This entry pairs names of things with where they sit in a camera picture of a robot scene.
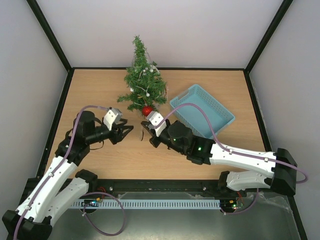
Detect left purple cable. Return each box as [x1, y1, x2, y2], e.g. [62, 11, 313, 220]
[12, 105, 125, 240]

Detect red ball ornament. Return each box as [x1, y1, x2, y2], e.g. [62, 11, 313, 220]
[141, 105, 154, 117]

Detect black frame rail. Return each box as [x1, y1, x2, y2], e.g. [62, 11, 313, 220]
[30, 178, 291, 197]

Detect wooden heart ornament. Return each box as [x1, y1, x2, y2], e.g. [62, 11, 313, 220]
[140, 121, 149, 141]

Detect fairy light string white beads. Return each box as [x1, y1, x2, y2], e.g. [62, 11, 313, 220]
[123, 55, 166, 108]

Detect white cable duct rail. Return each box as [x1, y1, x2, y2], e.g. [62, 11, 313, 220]
[70, 199, 221, 210]

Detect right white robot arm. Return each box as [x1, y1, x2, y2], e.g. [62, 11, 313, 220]
[141, 120, 297, 196]

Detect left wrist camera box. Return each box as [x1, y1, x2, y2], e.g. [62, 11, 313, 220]
[102, 107, 123, 131]

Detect small green christmas tree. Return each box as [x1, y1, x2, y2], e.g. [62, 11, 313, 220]
[117, 35, 169, 115]

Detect light blue plastic basket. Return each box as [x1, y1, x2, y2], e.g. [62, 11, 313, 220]
[169, 84, 236, 139]

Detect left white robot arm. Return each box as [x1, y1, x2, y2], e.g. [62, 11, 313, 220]
[2, 108, 134, 240]

